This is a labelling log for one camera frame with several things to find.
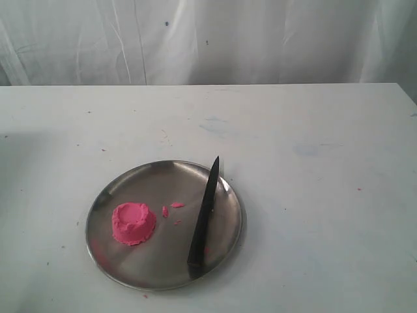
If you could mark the pink clay lump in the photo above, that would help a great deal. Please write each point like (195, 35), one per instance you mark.
(132, 223)

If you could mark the black knife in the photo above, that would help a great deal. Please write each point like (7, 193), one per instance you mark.
(197, 248)

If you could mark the pink clay crumb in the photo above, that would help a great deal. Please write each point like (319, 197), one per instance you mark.
(165, 212)
(177, 205)

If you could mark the pink clay crumb left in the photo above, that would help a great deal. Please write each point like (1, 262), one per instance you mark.
(165, 212)

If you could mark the round steel plate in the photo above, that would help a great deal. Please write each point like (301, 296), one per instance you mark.
(160, 263)

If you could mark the white backdrop curtain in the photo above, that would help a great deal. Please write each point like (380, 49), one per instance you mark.
(208, 42)

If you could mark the pink clay crumb upper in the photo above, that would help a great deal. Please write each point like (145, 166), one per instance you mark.
(177, 205)

